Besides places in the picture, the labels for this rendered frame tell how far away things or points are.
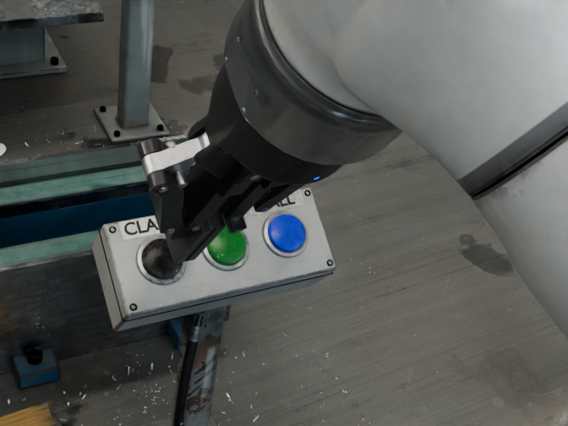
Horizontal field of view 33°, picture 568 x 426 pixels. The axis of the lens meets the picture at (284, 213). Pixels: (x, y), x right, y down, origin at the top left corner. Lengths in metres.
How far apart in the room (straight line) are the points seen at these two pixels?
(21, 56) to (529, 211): 1.15
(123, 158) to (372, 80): 0.71
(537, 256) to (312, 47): 0.11
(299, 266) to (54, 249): 0.28
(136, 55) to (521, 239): 0.95
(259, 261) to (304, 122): 0.34
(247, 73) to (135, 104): 0.87
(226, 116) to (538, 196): 0.18
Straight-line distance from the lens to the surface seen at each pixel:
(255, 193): 0.54
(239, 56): 0.40
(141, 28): 1.20
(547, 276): 0.31
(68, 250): 0.91
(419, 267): 1.14
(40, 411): 0.92
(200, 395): 0.83
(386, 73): 0.31
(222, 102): 0.43
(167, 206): 0.51
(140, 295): 0.67
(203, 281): 0.69
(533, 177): 0.30
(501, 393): 1.03
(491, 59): 0.29
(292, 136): 0.39
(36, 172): 0.99
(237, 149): 0.44
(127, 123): 1.27
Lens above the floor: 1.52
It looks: 38 degrees down
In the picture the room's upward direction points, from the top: 10 degrees clockwise
